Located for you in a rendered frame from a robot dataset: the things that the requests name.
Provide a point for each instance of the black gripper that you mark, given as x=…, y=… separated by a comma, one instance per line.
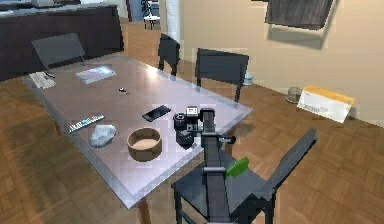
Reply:
x=184, y=137

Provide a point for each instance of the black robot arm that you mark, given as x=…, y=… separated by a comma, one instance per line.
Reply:
x=213, y=166

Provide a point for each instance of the black chair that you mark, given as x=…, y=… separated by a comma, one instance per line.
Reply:
x=168, y=51
x=221, y=66

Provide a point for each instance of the small white container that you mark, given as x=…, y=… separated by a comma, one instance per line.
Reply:
x=247, y=79

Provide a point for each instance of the dark grey chair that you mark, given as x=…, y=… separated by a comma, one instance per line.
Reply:
x=293, y=156

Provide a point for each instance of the white chair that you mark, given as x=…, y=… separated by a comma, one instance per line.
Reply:
x=151, y=13

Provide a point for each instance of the black phone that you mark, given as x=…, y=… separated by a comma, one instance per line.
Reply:
x=156, y=113

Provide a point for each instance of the brown wooden bowl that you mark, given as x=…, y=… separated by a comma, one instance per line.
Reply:
x=144, y=146

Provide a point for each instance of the green flat disc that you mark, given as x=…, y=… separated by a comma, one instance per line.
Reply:
x=237, y=167

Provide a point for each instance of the small black object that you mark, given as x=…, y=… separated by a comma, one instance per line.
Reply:
x=122, y=89

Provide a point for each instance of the grey crumpled cloth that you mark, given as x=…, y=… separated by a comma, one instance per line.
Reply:
x=102, y=135

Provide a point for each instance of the glass top dining table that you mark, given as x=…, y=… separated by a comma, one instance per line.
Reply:
x=110, y=100

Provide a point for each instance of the grey remote control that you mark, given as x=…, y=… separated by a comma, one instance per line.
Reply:
x=86, y=122

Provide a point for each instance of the pale colourful book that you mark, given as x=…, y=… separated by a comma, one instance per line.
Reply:
x=95, y=73

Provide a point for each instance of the white column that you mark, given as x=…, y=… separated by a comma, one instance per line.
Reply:
x=173, y=18

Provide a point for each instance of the white and yellow box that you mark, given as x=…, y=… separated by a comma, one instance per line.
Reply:
x=325, y=104

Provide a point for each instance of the black pen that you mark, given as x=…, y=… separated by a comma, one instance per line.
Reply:
x=50, y=74

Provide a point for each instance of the white folded newspaper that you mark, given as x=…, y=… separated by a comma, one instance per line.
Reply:
x=42, y=80

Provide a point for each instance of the dark brown cabinet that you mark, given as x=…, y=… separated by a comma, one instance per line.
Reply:
x=60, y=33

